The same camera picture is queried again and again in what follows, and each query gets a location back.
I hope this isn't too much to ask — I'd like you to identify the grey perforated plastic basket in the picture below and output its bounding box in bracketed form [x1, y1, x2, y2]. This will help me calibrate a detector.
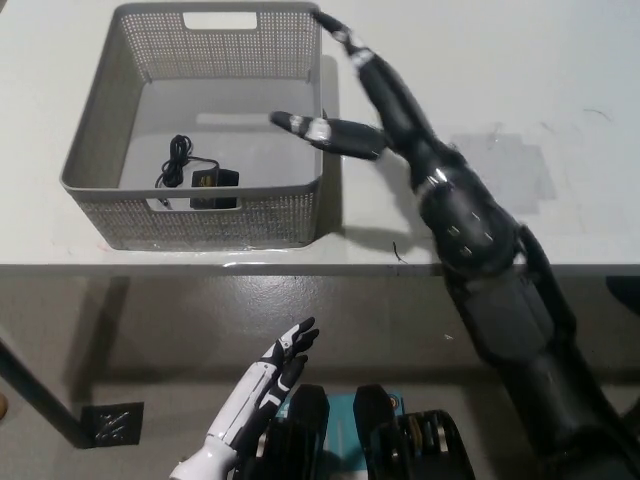
[59, 2, 325, 252]

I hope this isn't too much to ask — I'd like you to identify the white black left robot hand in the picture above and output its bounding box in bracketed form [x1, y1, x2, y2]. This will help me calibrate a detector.
[207, 317, 320, 446]

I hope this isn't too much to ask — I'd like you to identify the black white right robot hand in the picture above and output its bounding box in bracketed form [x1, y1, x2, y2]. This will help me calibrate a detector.
[269, 10, 459, 191]

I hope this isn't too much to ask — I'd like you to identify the dark rounded object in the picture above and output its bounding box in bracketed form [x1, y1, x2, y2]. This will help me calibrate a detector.
[605, 276, 640, 314]

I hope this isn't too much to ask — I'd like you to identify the black teal robot body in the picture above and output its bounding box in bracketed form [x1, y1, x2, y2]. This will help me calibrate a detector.
[234, 383, 476, 480]

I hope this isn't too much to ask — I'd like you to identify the black floor tape patch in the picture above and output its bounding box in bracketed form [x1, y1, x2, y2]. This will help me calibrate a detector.
[80, 401, 146, 447]

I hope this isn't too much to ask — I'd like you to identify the black power adapter with cord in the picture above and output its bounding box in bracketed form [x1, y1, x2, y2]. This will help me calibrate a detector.
[153, 133, 242, 212]

